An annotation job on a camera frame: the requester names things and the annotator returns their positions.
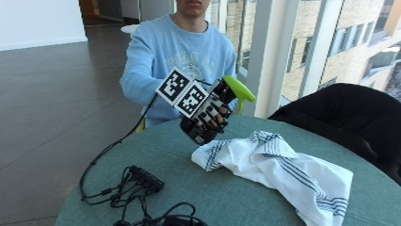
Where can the green spray bottle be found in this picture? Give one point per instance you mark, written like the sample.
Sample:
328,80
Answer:
239,87

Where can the white marker cube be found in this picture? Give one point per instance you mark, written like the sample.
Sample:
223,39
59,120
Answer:
183,93

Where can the yellow-green chair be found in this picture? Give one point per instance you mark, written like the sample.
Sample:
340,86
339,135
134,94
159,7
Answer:
142,126

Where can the the person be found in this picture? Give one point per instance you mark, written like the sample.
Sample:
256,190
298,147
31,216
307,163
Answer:
179,50

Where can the white window pillar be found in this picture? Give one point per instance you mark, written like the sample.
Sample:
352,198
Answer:
284,56

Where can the white blue-striped cloth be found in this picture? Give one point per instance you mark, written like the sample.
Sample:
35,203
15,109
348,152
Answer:
284,169

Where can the black hub box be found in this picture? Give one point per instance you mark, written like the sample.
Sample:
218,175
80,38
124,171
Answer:
146,179

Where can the white round table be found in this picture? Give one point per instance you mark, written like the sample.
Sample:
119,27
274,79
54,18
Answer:
130,29

